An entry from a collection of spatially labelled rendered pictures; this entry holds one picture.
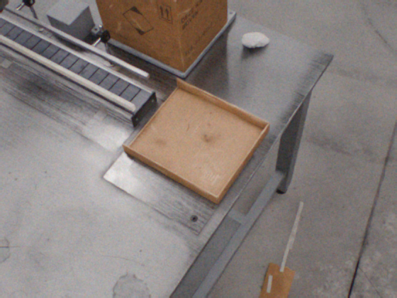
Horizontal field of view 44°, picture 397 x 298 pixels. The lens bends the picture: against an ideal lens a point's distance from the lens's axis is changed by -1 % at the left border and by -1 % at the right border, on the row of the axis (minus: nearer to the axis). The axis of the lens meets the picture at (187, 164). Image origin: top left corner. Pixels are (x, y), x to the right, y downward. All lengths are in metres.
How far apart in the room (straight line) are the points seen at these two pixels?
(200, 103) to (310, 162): 0.99
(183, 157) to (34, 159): 0.41
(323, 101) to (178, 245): 1.46
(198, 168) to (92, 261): 0.36
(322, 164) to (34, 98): 1.32
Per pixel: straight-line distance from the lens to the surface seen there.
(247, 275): 2.04
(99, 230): 1.24
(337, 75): 2.60
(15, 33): 1.66
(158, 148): 1.32
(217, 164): 1.28
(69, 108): 1.46
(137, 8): 1.38
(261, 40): 1.52
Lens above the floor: 1.94
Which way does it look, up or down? 60 degrees down
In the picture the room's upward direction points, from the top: 8 degrees counter-clockwise
